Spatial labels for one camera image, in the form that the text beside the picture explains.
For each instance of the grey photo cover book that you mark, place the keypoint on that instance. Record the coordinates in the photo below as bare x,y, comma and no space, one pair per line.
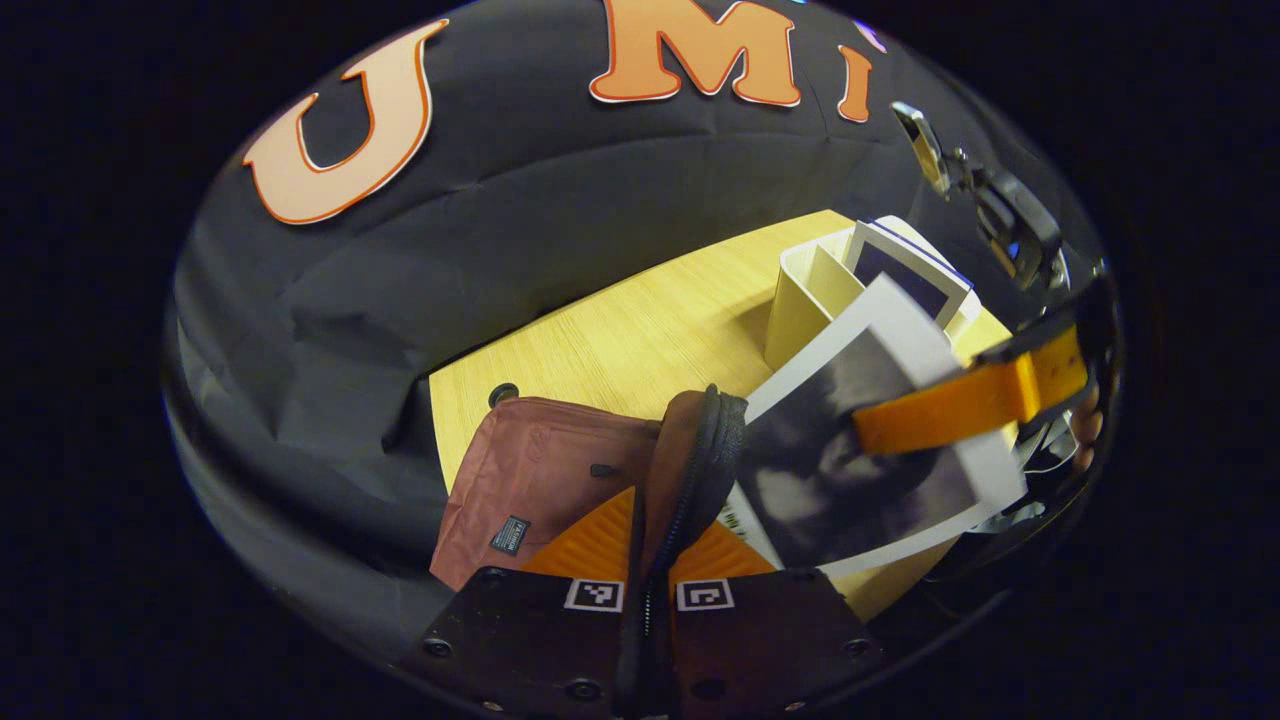
850,490

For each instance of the blue cover book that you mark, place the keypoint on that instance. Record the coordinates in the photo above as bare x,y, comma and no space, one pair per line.
905,275

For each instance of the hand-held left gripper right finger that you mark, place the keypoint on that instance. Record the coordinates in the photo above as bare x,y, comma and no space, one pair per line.
760,640

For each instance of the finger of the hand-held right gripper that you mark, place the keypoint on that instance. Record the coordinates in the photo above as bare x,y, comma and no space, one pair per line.
950,405

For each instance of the maroon schoolbag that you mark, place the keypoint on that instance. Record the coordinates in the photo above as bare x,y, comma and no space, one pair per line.
550,470

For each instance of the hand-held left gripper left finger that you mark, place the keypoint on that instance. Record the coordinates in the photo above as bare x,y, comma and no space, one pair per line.
540,640

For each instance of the white bookshelf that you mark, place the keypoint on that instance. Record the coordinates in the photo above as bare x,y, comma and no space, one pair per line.
800,300

